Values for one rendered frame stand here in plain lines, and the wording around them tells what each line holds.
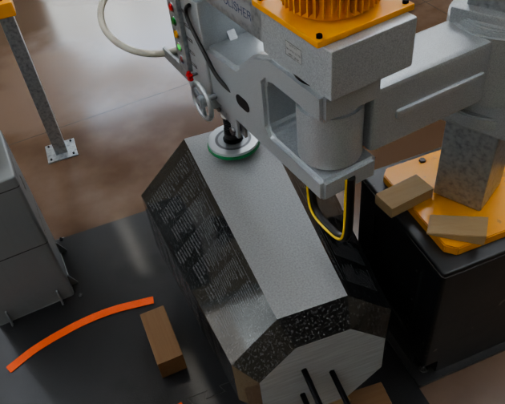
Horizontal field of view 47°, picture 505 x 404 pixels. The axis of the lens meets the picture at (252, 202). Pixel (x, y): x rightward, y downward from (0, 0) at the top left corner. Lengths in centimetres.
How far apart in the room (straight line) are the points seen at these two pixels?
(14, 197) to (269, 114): 134
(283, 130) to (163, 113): 250
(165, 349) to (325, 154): 141
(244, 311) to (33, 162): 251
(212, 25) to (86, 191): 201
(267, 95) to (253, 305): 69
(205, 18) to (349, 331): 111
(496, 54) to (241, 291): 109
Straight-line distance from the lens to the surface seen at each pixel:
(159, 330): 279
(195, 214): 232
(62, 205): 375
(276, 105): 180
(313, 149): 164
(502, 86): 194
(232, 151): 235
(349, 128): 160
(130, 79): 473
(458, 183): 229
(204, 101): 207
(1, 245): 289
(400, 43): 146
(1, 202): 274
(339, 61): 134
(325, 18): 140
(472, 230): 221
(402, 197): 227
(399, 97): 168
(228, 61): 193
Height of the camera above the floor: 240
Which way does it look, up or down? 44 degrees down
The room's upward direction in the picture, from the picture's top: 7 degrees counter-clockwise
